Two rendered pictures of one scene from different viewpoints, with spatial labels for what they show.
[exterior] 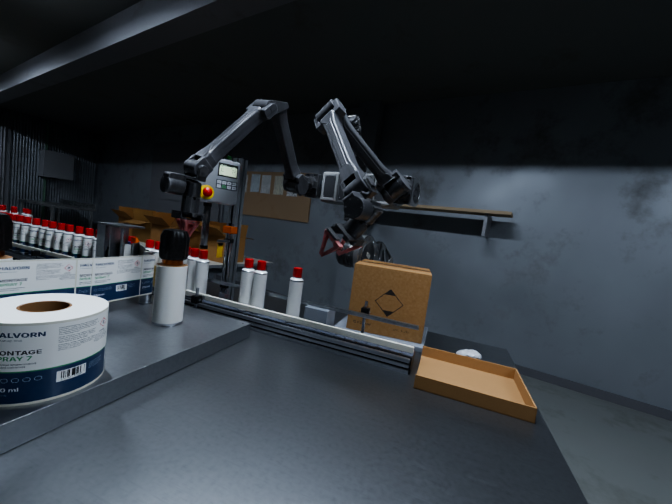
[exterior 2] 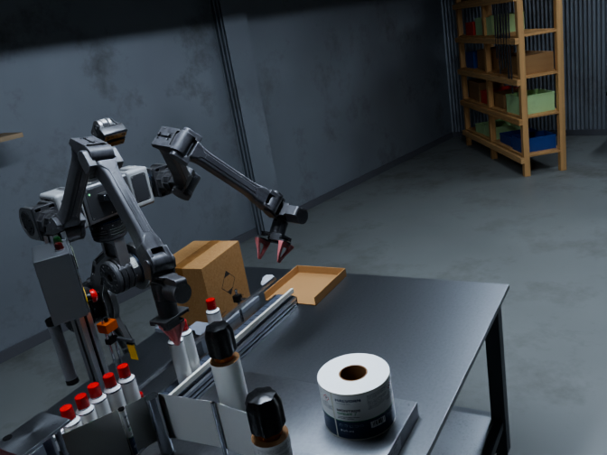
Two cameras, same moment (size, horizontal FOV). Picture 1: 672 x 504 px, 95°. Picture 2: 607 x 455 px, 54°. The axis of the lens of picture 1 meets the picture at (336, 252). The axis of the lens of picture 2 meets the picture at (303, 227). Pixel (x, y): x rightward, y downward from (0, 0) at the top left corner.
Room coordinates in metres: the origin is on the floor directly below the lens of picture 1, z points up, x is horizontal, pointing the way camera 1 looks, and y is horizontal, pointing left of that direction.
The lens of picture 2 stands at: (0.34, 1.94, 1.93)
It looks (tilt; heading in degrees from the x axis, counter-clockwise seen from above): 18 degrees down; 283
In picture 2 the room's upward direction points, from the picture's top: 10 degrees counter-clockwise
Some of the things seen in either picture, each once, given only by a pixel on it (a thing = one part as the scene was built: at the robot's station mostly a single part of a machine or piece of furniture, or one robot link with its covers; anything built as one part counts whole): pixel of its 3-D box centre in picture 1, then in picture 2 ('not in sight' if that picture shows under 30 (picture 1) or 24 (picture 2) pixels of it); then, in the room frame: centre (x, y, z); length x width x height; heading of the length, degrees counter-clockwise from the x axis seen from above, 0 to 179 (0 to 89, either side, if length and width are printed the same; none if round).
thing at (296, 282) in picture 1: (294, 294); (216, 324); (1.13, 0.13, 0.98); 0.05 x 0.05 x 0.20
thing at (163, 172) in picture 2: (399, 188); (168, 181); (1.35, -0.24, 1.45); 0.09 x 0.08 x 0.12; 59
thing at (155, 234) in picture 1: (172, 230); not in sight; (3.45, 1.85, 0.97); 0.45 x 0.44 x 0.37; 151
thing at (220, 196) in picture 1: (217, 181); (60, 280); (1.37, 0.56, 1.38); 0.17 x 0.10 x 0.19; 125
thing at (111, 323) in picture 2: (222, 261); (126, 365); (1.30, 0.48, 1.05); 0.10 x 0.04 x 0.33; 160
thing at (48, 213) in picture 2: (307, 184); (52, 222); (1.61, 0.19, 1.45); 0.09 x 0.08 x 0.12; 59
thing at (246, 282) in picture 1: (246, 284); (179, 355); (1.20, 0.33, 0.98); 0.05 x 0.05 x 0.20
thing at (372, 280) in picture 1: (389, 297); (203, 283); (1.31, -0.26, 0.99); 0.30 x 0.24 x 0.27; 76
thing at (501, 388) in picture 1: (468, 377); (305, 283); (0.91, -0.45, 0.85); 0.30 x 0.26 x 0.04; 70
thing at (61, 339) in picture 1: (43, 342); (356, 394); (0.59, 0.55, 0.95); 0.20 x 0.20 x 0.14
